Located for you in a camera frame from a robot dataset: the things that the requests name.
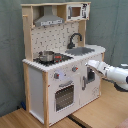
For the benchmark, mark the red stove knob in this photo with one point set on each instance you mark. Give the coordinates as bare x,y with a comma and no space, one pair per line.
56,75
74,69

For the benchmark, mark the white oven door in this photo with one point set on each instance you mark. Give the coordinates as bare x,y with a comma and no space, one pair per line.
63,98

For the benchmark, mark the grey toy sink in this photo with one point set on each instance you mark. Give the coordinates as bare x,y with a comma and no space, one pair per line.
79,51

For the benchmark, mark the grey range hood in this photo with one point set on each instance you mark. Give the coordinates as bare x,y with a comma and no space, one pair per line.
48,18

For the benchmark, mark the wooden toy kitchen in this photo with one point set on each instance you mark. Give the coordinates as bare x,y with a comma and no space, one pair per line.
38,78

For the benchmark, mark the toy microwave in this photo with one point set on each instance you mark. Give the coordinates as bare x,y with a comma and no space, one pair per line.
77,11

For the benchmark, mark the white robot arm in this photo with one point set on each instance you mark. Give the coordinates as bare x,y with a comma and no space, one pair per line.
118,75

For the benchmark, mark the white fridge door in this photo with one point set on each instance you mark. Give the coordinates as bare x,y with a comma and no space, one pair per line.
90,82

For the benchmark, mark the silver toy pot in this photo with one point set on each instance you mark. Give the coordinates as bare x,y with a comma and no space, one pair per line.
46,56

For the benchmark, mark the black toy stovetop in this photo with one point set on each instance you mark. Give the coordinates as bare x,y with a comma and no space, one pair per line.
58,58

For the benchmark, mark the red left stove knob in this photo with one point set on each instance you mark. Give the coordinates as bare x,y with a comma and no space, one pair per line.
56,75

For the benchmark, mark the red right stove knob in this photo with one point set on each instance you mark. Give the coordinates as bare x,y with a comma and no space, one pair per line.
74,69

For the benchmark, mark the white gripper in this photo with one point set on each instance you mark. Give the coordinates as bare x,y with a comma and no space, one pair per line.
99,67

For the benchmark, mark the black toy faucet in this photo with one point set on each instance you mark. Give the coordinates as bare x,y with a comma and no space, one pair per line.
71,44

